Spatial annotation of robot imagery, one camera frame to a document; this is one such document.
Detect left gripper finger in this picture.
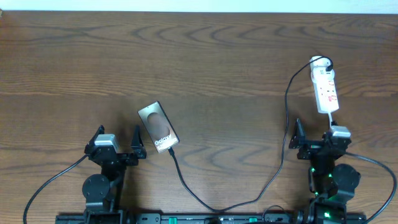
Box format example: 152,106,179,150
131,125,147,159
84,125,104,154

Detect Galaxy S25 Ultra smartphone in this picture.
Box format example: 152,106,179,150
138,101,180,153

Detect black charger cable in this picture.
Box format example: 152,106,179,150
167,55,335,213

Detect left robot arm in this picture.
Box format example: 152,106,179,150
82,126,147,224

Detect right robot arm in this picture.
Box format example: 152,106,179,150
289,119,366,224

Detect white power strip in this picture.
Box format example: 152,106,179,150
310,55,339,114

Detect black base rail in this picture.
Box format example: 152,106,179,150
55,212,366,224

